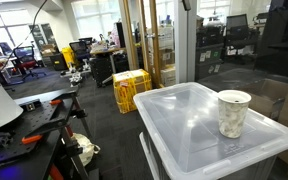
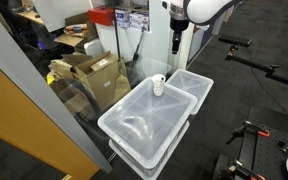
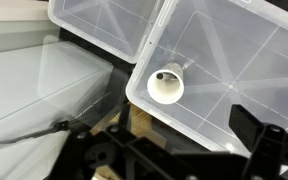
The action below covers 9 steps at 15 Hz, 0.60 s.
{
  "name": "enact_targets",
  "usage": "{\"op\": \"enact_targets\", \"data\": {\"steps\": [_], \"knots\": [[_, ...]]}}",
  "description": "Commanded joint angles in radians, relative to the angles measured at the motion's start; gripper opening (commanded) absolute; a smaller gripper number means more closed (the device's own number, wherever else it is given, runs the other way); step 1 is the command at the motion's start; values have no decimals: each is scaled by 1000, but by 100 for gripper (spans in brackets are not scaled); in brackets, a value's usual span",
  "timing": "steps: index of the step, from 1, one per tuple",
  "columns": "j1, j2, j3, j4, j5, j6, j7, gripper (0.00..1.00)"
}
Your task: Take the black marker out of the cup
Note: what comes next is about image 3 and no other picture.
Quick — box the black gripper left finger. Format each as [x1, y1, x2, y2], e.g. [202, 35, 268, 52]
[47, 103, 185, 180]

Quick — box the thin black cable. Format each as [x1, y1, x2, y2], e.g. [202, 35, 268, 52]
[0, 119, 70, 156]

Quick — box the white speckled paper cup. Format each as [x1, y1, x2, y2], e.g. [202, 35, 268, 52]
[146, 61, 186, 106]

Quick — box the black marker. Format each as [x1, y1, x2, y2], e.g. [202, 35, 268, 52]
[156, 72, 176, 82]

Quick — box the small clear plastic storage bin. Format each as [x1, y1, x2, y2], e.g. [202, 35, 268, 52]
[47, 0, 172, 65]

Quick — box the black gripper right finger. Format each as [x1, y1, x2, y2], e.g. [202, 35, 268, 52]
[228, 104, 288, 180]

